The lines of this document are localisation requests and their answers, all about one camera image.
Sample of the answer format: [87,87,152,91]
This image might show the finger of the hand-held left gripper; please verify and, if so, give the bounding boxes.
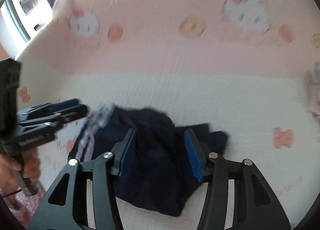
[17,104,88,133]
[16,98,82,120]

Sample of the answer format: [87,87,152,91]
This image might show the pink cat print blanket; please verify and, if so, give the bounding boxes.
[0,0,320,230]

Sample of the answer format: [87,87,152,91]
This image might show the navy striped pants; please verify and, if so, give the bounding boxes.
[68,103,230,218]

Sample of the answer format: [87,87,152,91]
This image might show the pink fluffy cloth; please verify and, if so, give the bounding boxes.
[4,185,48,228]

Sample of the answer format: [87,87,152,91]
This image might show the person's left hand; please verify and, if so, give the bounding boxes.
[0,155,42,190]

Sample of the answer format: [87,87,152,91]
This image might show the person's left forearm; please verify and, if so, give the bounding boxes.
[0,182,24,203]

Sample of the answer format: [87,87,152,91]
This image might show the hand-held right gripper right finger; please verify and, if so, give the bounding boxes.
[184,128,292,230]

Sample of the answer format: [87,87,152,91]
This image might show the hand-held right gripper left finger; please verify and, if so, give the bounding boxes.
[28,128,137,230]

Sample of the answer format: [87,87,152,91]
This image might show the window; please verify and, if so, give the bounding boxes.
[0,0,59,45]

